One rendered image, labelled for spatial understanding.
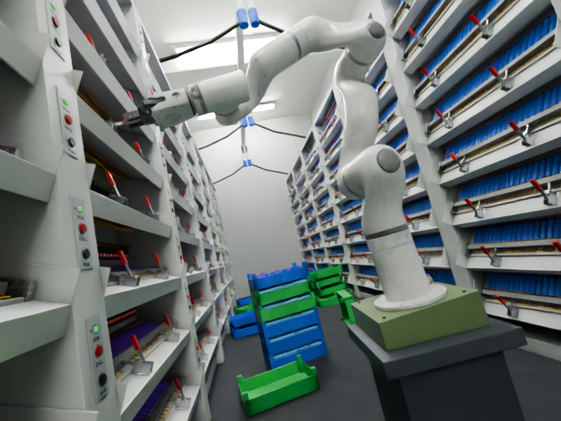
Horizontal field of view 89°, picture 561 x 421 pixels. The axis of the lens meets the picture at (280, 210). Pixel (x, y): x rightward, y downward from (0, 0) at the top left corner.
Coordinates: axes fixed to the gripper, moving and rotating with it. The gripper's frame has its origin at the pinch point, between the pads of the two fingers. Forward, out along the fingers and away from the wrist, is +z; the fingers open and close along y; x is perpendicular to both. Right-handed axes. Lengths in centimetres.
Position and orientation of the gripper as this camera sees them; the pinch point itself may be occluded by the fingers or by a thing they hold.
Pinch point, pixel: (133, 119)
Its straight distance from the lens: 88.0
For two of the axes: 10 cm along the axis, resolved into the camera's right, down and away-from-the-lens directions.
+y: -1.1, 1.7, 9.8
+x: -3.8, -9.2, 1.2
